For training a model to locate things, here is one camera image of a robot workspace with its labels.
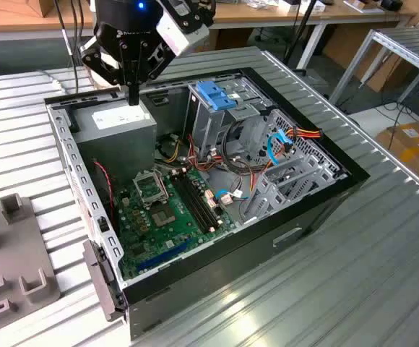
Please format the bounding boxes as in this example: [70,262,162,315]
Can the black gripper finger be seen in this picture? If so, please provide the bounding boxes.
[79,35,135,106]
[133,38,176,106]

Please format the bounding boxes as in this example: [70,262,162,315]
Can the blue data wire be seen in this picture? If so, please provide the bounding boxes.
[266,129,294,168]

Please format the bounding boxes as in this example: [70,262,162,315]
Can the orange yellow power wire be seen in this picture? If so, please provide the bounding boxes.
[280,127,323,155]

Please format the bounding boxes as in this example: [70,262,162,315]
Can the perforated metal disk bay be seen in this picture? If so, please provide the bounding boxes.
[238,108,350,225]

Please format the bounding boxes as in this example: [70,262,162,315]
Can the blue plastic drive latch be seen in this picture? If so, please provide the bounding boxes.
[196,81,240,112]

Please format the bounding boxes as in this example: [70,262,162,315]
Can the grey power supply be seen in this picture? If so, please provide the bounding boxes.
[70,98,158,187]

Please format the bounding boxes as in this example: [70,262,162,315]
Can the small brown box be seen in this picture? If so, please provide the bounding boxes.
[37,0,54,18]

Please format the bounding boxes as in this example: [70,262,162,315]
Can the grey metal drive cage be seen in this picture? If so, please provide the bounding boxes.
[184,80,272,164]

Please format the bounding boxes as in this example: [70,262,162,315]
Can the metal socket cover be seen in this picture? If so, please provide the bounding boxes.
[132,169,170,209]

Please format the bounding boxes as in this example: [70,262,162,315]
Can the black tripod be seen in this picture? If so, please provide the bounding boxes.
[284,0,319,69]

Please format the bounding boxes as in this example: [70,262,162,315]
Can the black RAM slot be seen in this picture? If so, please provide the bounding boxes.
[180,171,220,229]
[175,172,217,232]
[169,173,212,235]
[186,169,225,226]

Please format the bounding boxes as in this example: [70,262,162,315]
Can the CPU socket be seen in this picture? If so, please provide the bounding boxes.
[150,205,178,229]

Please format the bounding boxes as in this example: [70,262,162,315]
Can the green motherboard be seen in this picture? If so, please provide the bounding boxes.
[115,166,238,281]

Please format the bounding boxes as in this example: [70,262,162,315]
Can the brown cardboard panel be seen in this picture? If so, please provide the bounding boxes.
[321,21,405,93]

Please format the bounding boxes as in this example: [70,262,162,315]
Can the blue expansion slot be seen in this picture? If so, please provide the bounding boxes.
[135,240,192,274]

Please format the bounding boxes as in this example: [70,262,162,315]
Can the grey parts rack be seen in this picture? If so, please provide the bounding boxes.
[0,193,61,328]

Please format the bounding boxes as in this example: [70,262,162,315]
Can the black PC case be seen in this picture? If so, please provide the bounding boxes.
[43,67,371,340]

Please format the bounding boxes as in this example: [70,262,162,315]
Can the labelled cardboard box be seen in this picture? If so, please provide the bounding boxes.
[375,121,419,192]

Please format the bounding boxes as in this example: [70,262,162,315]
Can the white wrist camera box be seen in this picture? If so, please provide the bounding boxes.
[157,0,216,57]

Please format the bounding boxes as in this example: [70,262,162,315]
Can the black cable with grey plug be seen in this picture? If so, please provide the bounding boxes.
[56,0,86,93]

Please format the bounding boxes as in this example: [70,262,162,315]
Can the yellow black wires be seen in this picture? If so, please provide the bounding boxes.
[157,133,183,163]

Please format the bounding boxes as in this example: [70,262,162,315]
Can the black cable loop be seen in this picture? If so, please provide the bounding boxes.
[220,119,257,176]

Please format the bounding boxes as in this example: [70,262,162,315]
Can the orange red wire bundle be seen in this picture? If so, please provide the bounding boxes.
[186,133,268,181]

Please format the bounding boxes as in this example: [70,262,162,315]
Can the red black twisted wire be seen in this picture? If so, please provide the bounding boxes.
[92,160,118,221]

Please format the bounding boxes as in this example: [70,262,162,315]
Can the thin light blue wire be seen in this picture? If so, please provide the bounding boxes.
[215,188,251,203]

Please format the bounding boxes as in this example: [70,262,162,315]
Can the metal frame table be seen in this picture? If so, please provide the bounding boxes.
[328,27,419,106]

